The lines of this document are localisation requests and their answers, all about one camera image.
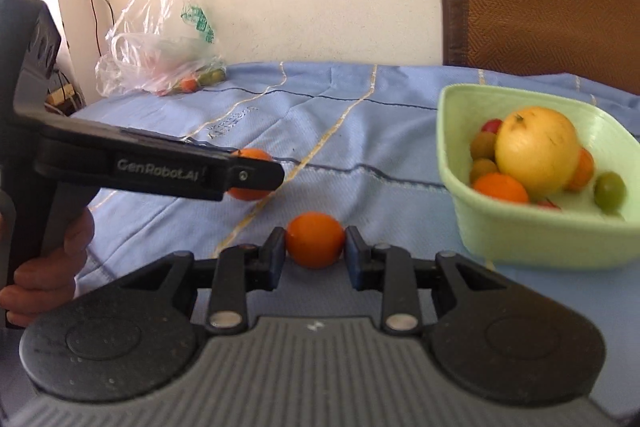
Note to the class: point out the blue checked tablecloth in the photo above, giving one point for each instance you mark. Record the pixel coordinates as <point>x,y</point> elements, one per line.
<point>501,345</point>

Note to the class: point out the red cherry tomato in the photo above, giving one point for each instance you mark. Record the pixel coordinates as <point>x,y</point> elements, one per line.
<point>546,203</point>

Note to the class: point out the person's left hand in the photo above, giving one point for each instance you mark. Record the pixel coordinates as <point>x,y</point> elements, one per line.
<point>48,282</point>

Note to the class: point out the green tomato front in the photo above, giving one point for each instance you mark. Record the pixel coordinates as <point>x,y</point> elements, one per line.
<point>609,191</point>

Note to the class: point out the small yellow-brown fruit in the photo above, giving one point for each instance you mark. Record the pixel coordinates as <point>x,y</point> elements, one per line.
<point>481,167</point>

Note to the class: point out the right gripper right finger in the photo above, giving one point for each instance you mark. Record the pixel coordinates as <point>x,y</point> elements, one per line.
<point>389,270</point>

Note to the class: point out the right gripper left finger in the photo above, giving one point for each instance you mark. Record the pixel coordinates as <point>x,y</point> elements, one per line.
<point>240,270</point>

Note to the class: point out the large yellow grapefruit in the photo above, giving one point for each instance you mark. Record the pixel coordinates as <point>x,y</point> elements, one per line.
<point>538,147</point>

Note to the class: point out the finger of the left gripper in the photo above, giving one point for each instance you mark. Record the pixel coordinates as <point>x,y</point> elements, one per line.
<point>271,171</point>

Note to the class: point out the small orange tomato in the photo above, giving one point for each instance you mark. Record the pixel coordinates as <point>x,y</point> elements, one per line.
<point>583,173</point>

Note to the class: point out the orange tangerine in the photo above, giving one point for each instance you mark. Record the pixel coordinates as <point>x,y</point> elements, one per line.
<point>315,240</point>
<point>500,186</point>
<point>252,188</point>

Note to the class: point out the brown kiwi fruit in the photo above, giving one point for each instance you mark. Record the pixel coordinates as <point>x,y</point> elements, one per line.
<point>483,145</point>

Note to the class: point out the light green plastic basket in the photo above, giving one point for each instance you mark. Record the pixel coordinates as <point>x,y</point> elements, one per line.
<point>575,235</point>

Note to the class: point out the clear plastic bag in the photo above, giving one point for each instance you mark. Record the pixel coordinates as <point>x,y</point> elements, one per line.
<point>154,44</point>

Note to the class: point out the orange fruit in bag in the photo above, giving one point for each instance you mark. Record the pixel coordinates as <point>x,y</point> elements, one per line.
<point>189,85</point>

